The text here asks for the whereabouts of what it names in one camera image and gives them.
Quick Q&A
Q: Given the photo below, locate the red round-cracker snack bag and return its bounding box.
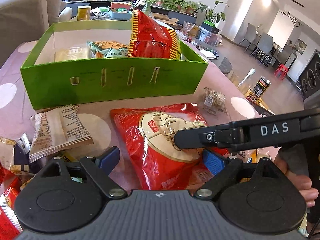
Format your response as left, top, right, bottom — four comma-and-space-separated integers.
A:
110, 103, 213, 190

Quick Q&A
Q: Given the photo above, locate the green yellow bean snack bag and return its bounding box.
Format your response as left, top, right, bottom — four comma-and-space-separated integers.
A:
87, 41, 129, 59

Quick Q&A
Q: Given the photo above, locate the red yellow striped snack bag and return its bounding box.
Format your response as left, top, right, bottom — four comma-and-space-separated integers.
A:
128, 10, 181, 60

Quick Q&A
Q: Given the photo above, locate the person's right hand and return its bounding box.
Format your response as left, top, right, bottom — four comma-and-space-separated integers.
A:
274, 155, 319, 207

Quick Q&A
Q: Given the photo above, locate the black yellow drink can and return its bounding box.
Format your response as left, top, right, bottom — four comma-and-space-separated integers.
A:
253, 76, 271, 99

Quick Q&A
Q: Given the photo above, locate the beige printed snack packet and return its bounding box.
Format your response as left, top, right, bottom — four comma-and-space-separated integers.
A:
29, 105, 93, 163

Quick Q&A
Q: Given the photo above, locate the red stool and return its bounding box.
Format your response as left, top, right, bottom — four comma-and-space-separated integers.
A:
274, 64, 289, 81

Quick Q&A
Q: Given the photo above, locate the glass mug with spoon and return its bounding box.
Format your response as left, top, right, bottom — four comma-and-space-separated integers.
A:
230, 68, 255, 95

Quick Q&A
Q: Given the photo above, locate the pink polka dot tablecloth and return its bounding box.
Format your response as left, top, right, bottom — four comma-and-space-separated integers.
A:
0, 24, 278, 196

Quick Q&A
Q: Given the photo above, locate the small clear nut packet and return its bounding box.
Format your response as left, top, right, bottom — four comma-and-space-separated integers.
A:
203, 87, 228, 114

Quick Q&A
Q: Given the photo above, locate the grey dining chair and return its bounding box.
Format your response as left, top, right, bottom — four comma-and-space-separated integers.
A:
250, 33, 273, 66

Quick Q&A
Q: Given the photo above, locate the green cardboard box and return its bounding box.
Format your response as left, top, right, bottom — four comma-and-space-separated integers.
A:
20, 21, 208, 109

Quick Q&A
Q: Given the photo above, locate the dark marble round table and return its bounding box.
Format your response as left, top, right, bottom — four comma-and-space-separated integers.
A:
193, 39, 232, 75

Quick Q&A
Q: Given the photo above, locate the blue snack tray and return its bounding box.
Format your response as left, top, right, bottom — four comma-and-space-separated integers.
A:
108, 8, 132, 21

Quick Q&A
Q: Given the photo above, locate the yellow canister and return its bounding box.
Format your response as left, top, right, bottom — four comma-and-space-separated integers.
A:
77, 5, 91, 21

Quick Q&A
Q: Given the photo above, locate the open cardboard box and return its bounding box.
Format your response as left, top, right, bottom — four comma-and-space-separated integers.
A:
152, 12, 179, 26

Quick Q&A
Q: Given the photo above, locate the dark tv console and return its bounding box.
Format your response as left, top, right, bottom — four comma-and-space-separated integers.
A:
66, 0, 198, 26

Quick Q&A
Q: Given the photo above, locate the beige sofa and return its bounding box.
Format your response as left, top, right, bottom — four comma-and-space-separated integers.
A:
1, 0, 72, 66

